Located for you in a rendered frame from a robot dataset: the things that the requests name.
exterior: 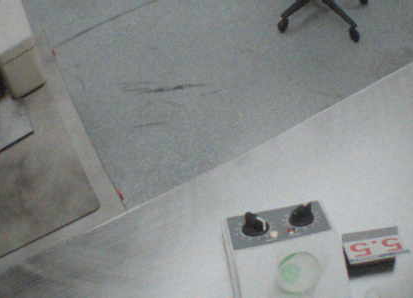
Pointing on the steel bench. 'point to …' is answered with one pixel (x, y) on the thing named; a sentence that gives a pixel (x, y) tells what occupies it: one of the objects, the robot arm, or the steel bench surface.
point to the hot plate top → (262, 285)
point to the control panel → (279, 219)
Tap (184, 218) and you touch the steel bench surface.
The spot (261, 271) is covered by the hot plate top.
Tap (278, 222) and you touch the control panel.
